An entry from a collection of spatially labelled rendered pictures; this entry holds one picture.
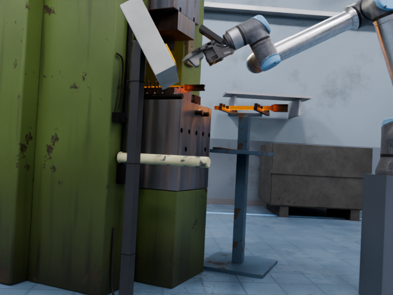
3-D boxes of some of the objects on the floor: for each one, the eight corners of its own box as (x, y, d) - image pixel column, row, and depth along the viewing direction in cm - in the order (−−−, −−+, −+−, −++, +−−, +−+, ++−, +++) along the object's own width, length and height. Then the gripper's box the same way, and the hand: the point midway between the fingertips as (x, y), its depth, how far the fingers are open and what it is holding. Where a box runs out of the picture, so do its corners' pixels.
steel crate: (256, 206, 582) (259, 145, 584) (346, 211, 575) (348, 149, 577) (264, 216, 483) (267, 143, 484) (372, 222, 476) (375, 148, 478)
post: (132, 318, 166) (147, 43, 168) (126, 321, 162) (141, 40, 165) (123, 315, 168) (138, 43, 170) (117, 319, 164) (132, 41, 166)
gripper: (235, 49, 172) (189, 73, 172) (233, 54, 181) (189, 77, 181) (226, 30, 172) (179, 54, 172) (224, 37, 181) (180, 59, 181)
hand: (183, 58), depth 177 cm, fingers closed
